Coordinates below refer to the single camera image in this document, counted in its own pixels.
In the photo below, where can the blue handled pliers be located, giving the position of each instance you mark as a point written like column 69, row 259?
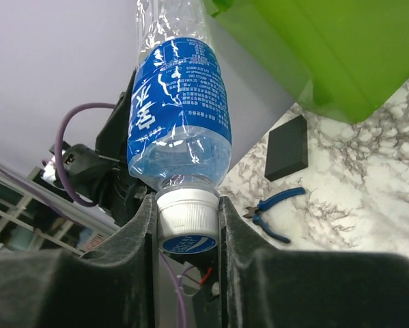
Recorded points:
column 256, row 214

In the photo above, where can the green plastic bin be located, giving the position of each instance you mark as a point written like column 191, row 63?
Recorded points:
column 339, row 59

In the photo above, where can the blue label bottle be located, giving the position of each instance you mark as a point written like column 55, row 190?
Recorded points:
column 179, row 132

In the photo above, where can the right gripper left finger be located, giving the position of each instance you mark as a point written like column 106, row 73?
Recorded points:
column 109, row 286

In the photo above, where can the black foam block left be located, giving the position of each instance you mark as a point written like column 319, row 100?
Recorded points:
column 287, row 150

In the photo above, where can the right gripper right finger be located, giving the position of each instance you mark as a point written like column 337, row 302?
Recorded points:
column 262, row 286

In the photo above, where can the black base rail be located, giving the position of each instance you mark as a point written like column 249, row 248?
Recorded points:
column 46, row 219

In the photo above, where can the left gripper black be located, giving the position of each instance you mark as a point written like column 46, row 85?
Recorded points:
column 100, row 177

